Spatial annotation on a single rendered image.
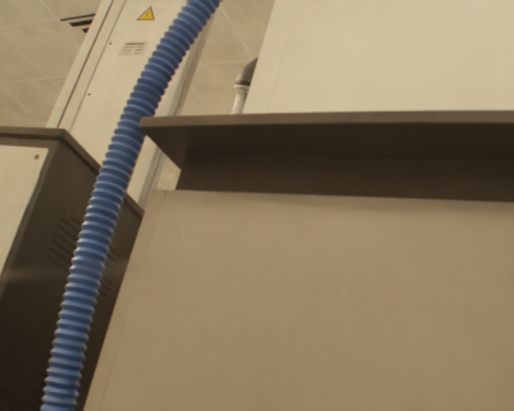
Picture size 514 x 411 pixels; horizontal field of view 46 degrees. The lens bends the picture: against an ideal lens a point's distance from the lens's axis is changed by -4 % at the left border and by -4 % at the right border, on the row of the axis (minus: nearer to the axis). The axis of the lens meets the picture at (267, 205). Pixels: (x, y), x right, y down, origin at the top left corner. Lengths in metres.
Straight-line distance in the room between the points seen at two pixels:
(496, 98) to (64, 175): 0.66
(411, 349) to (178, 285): 0.22
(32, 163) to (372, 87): 0.55
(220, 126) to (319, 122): 0.10
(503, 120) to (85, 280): 0.41
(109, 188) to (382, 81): 0.30
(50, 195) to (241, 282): 0.48
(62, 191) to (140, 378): 0.48
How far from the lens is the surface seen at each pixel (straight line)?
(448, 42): 0.65
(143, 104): 0.69
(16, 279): 0.94
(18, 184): 0.98
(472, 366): 0.48
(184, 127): 0.61
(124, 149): 0.67
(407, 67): 0.64
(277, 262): 0.55
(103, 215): 0.65
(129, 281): 0.62
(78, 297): 0.63
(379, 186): 0.56
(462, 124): 0.52
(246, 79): 1.81
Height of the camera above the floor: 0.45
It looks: 23 degrees up
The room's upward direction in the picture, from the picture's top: 14 degrees clockwise
